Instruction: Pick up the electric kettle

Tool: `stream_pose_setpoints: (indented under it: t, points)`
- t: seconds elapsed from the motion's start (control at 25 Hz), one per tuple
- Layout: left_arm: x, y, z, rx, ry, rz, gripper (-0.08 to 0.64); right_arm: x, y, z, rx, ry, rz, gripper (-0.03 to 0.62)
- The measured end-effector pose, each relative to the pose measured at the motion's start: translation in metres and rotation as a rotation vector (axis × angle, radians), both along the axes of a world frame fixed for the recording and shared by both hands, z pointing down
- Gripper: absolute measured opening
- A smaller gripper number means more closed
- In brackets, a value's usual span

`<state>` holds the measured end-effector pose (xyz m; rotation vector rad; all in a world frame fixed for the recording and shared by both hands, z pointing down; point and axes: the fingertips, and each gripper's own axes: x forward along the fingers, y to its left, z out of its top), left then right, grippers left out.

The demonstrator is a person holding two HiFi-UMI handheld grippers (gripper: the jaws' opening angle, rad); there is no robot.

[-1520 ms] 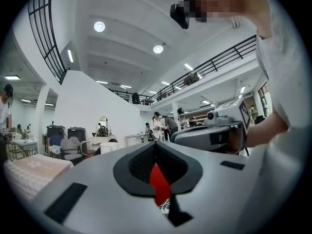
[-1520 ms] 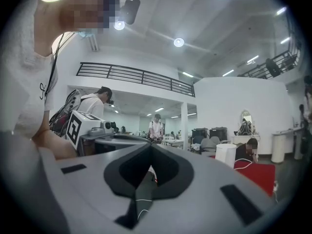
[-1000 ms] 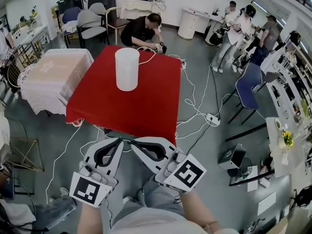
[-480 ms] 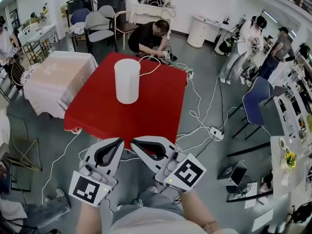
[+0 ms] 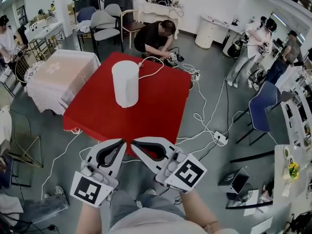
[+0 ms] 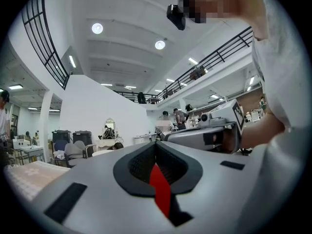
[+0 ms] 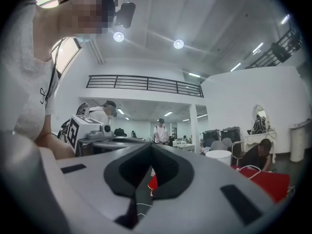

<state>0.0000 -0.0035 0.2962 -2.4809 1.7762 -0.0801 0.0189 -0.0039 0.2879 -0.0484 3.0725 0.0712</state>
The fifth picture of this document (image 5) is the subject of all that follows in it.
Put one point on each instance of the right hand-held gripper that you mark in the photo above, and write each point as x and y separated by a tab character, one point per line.
186	173

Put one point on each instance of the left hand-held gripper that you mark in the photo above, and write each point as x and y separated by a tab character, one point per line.
102	181

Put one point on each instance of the white electric kettle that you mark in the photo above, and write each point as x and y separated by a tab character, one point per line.
125	84

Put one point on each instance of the person's right forearm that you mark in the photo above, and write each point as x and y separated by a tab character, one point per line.
197	208

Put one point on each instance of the person's left forearm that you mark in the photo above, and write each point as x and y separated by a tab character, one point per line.
89	218

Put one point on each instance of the red tablecloth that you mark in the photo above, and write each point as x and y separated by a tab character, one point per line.
146	111

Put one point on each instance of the person's white shoe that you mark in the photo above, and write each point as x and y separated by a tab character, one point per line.
150	191

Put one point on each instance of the person's grey jeans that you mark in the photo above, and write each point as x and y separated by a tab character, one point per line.
146	205

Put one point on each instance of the white power strip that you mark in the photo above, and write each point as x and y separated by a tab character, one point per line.
196	75
220	138

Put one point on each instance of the person's beige shirt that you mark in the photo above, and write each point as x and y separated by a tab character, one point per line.
158	222

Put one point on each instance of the black box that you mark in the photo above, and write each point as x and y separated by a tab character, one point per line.
235	180

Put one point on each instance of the pink lace tablecloth table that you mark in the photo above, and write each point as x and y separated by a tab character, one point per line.
61	77

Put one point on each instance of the black power strip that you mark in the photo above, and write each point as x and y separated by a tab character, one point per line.
180	57

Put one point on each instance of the blue padded chair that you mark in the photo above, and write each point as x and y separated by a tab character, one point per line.
85	14
263	106

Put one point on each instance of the white chair brown seat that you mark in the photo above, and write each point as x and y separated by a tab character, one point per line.
132	26

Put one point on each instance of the white round cabinet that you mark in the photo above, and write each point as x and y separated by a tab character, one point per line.
207	34

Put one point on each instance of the white side table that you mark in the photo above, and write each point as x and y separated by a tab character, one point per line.
280	160

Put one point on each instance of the black round appliance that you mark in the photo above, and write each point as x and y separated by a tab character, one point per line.
234	48

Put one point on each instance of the grey padded chair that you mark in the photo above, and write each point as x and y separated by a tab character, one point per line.
103	24
114	8

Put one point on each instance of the white console table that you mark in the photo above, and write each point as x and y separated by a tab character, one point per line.
156	10

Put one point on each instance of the white sink counter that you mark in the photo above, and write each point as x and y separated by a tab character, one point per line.
44	32

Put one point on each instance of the yellow sunflower bouquet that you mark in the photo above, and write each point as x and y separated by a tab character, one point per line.
293	169

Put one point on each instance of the white shelf unit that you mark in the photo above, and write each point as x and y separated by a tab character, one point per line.
293	116

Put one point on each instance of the black cabinet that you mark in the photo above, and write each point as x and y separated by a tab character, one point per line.
86	2
120	0

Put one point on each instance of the gold frame stool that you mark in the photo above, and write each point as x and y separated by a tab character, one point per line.
24	142

